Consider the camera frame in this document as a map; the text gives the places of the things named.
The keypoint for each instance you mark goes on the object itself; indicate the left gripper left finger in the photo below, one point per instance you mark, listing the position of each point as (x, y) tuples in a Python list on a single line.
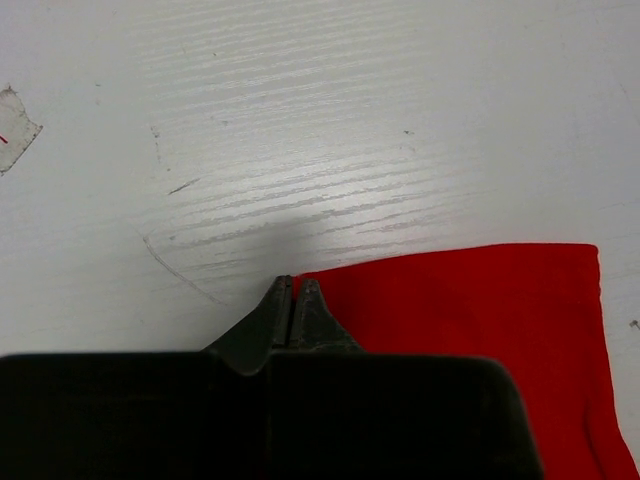
[(247, 346)]

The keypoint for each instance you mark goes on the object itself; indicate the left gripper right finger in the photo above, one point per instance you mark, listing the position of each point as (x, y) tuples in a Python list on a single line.
[(314, 329)]

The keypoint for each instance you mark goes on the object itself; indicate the red t shirt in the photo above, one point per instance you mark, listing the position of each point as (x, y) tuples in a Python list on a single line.
[(533, 307)]

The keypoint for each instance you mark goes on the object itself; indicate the clear tape piece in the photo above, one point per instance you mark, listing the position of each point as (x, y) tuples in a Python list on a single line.
[(17, 130)]

